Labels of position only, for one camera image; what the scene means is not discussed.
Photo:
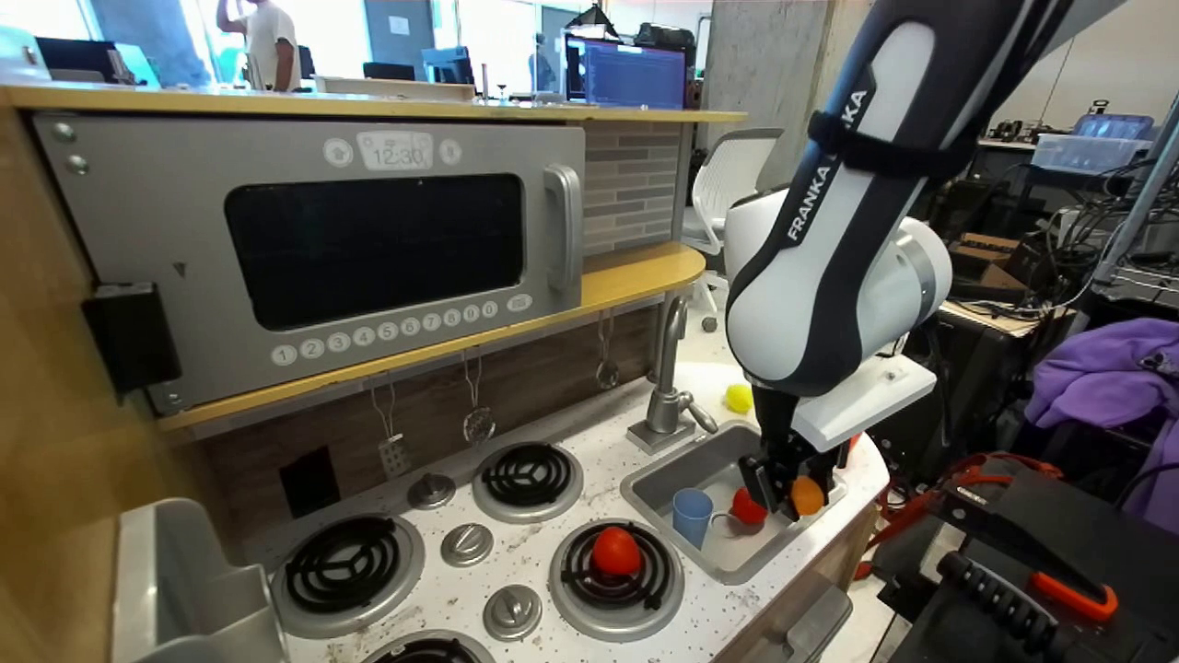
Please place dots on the small blue toy cup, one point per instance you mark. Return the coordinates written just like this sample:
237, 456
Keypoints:
691, 515

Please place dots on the white wrist mount plate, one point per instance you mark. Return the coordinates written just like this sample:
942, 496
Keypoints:
880, 393

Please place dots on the grey office chair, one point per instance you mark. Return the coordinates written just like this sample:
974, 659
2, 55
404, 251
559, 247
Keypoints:
737, 185

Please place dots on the black coil stove burner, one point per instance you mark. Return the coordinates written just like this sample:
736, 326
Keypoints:
427, 654
573, 593
347, 567
527, 477

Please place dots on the red toy ball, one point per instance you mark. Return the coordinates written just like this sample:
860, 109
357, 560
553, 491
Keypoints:
617, 553

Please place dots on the grey toy faucet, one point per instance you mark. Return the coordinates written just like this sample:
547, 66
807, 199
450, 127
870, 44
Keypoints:
668, 393

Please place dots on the yellow toy ball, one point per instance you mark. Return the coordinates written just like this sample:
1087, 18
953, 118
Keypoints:
737, 398

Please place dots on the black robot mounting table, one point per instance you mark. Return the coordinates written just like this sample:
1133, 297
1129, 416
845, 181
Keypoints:
982, 611

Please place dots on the red ball in sink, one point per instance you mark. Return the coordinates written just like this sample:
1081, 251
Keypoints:
747, 508

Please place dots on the blue monitor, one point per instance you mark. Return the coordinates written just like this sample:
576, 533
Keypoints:
632, 76

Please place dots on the wooden toy kitchen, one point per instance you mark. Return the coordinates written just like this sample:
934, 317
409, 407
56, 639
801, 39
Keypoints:
691, 620

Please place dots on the grey toy microwave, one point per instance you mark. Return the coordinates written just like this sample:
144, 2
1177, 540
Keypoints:
369, 245

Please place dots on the blue plastic crate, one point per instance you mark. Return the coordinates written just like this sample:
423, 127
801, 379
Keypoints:
1091, 145

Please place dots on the light orange toy ball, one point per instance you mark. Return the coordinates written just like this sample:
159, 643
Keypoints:
807, 496

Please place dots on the purple cloth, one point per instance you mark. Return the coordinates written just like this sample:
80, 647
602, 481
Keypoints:
1106, 379

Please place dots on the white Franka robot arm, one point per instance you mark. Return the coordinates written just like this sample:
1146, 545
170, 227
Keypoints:
848, 185

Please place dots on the person in white shirt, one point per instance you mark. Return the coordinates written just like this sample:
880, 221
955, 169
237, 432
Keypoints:
262, 40

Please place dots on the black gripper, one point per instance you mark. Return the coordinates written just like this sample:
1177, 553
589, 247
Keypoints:
783, 428

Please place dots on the red clamp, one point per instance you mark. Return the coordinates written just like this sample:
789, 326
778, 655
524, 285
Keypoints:
969, 472

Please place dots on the grey toy sink basin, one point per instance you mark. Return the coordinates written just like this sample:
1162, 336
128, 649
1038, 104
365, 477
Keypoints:
714, 558

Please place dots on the black wall plate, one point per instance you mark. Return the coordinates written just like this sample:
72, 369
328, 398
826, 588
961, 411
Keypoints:
310, 481

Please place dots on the grey stove knob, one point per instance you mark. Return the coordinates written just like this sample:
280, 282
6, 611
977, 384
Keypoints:
509, 611
471, 544
431, 491

